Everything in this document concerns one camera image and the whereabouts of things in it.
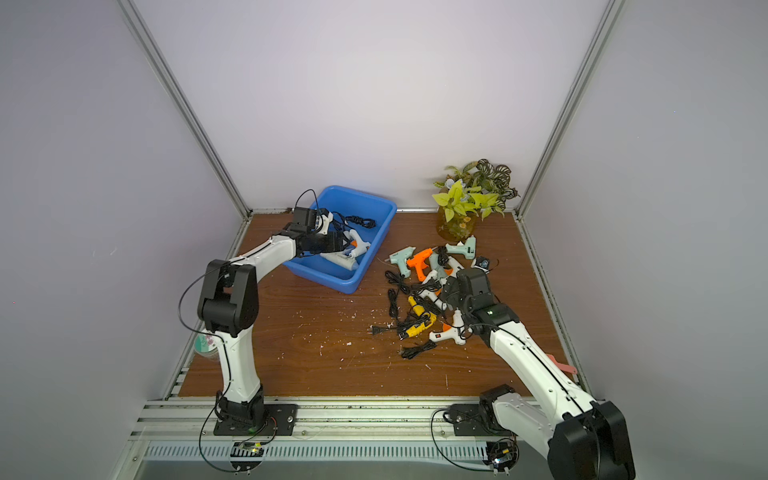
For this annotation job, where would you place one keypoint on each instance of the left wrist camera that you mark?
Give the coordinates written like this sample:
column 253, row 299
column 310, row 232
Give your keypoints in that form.
column 323, row 221

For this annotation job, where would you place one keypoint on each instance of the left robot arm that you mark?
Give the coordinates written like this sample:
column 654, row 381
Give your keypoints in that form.
column 229, row 304

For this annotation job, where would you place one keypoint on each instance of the mint glue gun left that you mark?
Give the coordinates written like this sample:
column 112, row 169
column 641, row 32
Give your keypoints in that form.
column 400, row 259

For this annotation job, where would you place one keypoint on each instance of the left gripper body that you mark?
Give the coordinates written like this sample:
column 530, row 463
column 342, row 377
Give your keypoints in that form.
column 320, row 243

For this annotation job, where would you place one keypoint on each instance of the large white glue gun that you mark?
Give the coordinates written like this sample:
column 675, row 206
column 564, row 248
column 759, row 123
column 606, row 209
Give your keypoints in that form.
column 346, row 259

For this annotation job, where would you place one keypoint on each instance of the potted green plant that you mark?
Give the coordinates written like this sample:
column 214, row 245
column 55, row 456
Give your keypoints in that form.
column 469, row 194

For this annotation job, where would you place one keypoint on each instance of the small white glue gun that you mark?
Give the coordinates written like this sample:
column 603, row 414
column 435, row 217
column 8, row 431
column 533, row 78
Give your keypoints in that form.
column 454, row 334

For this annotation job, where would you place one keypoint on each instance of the left control board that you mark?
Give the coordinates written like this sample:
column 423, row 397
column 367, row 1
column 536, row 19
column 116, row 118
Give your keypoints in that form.
column 246, row 456

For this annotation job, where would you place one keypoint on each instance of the yellow glue gun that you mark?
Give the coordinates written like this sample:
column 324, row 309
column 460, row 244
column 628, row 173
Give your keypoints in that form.
column 418, row 320

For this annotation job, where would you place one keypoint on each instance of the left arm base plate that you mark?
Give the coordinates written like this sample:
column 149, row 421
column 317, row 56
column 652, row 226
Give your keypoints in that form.
column 244, row 419

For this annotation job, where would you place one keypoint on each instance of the control board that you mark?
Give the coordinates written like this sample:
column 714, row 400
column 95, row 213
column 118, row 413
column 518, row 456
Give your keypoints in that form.
column 502, row 455
column 246, row 456

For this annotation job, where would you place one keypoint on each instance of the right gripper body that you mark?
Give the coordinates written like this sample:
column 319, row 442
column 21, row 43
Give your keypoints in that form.
column 454, row 293

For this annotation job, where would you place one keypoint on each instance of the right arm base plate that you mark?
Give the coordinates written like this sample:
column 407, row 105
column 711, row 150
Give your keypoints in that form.
column 473, row 420

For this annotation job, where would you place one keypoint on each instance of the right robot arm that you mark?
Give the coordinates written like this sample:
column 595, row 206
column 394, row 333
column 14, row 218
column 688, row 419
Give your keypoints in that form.
column 579, row 436

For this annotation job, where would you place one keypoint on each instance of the right control board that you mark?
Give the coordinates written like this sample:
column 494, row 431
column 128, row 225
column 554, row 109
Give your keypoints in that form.
column 502, row 455

